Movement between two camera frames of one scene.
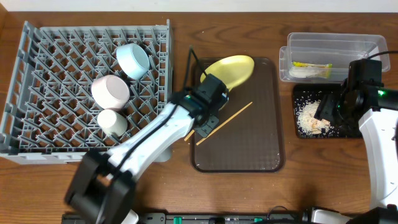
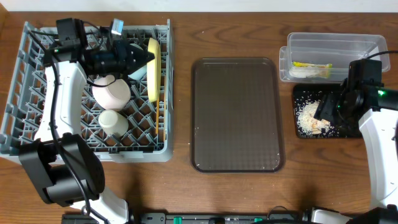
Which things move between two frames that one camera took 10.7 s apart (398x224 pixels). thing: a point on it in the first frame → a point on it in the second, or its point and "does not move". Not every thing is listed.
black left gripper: (207, 125) → (125, 57)
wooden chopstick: (189, 135) → (157, 111)
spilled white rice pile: (306, 122) does not move
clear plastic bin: (325, 57) does not move
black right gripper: (324, 109) does not move
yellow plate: (232, 70) → (154, 70)
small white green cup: (111, 121) does not move
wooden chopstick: (222, 124) → (165, 109)
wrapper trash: (298, 73) does not move
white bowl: (111, 93) does not move
